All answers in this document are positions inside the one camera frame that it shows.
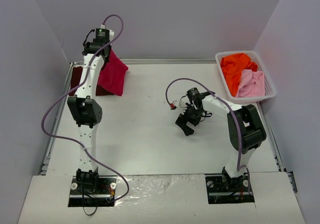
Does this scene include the crimson red t-shirt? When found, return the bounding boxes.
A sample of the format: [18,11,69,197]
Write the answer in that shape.
[96,50,129,96]

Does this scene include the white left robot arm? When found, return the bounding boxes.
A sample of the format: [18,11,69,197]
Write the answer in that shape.
[67,25,114,193]

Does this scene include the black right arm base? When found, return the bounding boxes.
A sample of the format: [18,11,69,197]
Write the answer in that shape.
[205,173,255,205]

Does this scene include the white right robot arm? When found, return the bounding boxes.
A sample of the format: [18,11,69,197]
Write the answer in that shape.
[175,88,267,191]

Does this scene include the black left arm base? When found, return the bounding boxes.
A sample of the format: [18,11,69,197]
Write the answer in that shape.
[67,176,117,216]

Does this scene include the dark maroon folded t-shirt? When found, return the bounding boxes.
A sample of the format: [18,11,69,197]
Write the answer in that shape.
[70,66,114,96]

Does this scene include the orange t-shirt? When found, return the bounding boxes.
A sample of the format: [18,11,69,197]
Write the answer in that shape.
[220,53,258,97]

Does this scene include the light pink t-shirt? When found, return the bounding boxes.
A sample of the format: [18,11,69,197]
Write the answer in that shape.
[235,69,266,98]

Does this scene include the white plastic laundry basket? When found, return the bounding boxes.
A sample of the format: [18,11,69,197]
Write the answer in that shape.
[215,50,277,104]

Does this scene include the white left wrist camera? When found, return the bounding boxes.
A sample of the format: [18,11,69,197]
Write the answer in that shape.
[98,24,115,43]

